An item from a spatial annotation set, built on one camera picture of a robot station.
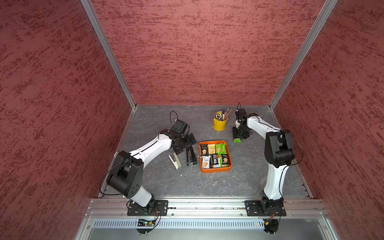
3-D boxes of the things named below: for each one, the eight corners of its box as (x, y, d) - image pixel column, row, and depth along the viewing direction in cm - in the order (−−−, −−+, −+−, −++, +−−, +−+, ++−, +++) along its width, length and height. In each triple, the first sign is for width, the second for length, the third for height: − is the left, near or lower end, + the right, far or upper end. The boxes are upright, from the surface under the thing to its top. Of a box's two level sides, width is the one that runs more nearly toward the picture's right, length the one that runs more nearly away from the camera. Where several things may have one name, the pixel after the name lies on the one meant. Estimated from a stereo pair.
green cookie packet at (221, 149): (216, 156, 95) (216, 153, 92) (215, 145, 100) (215, 143, 97) (226, 156, 95) (227, 153, 92) (224, 145, 100) (225, 143, 97)
